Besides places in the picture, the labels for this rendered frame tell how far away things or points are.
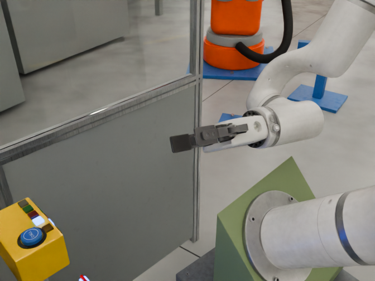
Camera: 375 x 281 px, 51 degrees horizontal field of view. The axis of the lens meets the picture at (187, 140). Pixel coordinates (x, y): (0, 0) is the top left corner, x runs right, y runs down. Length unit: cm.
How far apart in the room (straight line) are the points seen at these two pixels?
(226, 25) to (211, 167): 178
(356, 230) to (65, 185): 104
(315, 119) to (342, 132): 252
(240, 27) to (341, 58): 333
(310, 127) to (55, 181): 89
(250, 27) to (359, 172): 188
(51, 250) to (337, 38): 68
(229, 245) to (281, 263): 10
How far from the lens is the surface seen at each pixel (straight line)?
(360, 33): 78
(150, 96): 149
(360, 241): 64
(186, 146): 74
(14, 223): 90
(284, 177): 87
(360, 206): 64
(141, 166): 162
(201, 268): 93
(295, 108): 82
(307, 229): 70
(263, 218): 79
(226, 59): 412
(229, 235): 74
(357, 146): 322
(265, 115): 76
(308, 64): 79
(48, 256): 85
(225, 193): 254
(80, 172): 144
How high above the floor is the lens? 166
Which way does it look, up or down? 33 degrees down
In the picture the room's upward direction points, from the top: straight up
